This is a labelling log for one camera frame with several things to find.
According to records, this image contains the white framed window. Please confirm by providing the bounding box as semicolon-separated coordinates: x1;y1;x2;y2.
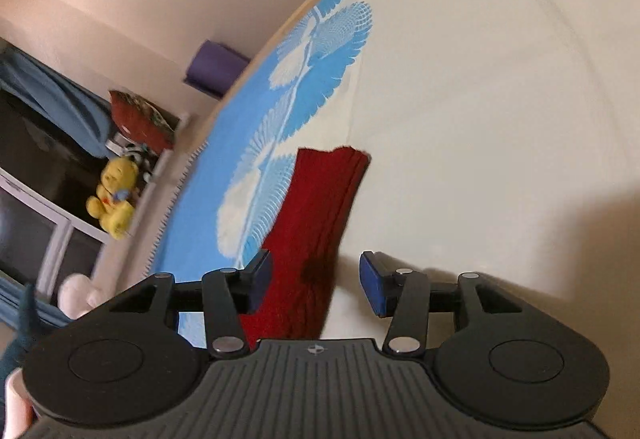
1;172;108;305

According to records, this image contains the yellow plush toy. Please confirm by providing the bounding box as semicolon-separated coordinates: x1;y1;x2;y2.
86;156;139;240

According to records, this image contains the white plush toy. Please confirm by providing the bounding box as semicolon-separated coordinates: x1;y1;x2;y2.
58;273;113;320

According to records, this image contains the red patterned cushion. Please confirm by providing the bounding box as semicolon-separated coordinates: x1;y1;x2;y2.
110;90;175;154

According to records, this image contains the person's hand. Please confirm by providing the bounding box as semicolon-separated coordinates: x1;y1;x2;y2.
2;369;36;439

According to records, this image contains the purple rolled mat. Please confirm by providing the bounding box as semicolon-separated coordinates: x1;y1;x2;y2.
183;40;250;99

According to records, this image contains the dark red knit sweater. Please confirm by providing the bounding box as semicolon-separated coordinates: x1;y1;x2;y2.
240;147;370;349

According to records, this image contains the blue white patterned bedsheet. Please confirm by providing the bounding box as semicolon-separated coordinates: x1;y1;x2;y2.
152;0;639;438

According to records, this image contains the blue curtain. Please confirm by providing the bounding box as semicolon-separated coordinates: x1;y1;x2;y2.
1;46;113;158

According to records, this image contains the dark teal garment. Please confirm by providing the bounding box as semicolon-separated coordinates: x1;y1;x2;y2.
1;284;70;421

